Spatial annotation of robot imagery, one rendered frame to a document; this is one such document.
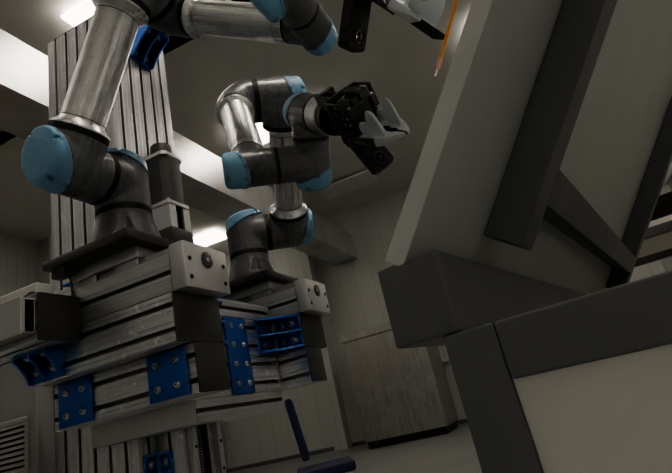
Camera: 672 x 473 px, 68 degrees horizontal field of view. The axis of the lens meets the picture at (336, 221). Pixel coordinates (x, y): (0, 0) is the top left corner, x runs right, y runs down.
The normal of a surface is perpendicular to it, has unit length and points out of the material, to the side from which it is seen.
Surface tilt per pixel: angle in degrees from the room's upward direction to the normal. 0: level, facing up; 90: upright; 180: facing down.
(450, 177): 128
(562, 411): 90
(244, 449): 90
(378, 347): 90
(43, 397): 90
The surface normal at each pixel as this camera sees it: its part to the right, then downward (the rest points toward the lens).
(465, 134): 0.75, 0.27
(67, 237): -0.40, -0.24
